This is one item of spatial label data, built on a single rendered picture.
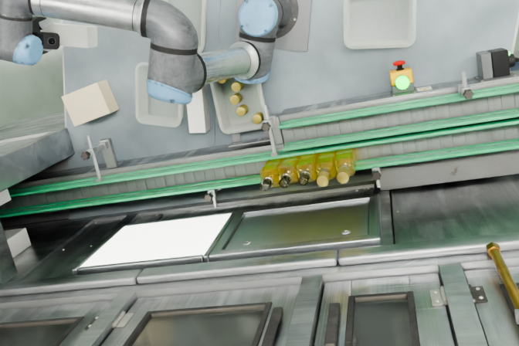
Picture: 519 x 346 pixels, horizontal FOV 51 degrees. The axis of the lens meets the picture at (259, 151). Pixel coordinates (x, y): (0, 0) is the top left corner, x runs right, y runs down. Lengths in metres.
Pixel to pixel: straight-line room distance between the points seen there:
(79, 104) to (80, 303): 0.80
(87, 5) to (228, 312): 0.79
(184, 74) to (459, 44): 0.95
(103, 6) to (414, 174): 1.08
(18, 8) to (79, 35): 0.33
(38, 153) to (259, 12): 0.94
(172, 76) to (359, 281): 0.66
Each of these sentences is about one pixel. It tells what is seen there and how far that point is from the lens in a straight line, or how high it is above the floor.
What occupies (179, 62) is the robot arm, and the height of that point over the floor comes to 1.38.
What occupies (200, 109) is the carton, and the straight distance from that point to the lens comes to 1.93.
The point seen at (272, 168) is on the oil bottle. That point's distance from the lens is 1.66.
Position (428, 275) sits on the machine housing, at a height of 1.44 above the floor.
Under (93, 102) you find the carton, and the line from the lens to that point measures 2.07.
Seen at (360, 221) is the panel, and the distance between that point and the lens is 1.55.
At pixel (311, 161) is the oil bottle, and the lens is 1.64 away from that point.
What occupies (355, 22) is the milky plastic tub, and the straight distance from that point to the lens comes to 1.86.
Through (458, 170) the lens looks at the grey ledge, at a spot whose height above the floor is 0.88.
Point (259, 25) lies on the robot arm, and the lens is 1.65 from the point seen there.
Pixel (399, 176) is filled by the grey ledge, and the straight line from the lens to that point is 1.82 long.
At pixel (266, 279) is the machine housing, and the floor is 1.43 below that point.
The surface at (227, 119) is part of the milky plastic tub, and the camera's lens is 1.94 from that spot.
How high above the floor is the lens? 2.61
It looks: 71 degrees down
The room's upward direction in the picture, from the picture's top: 143 degrees counter-clockwise
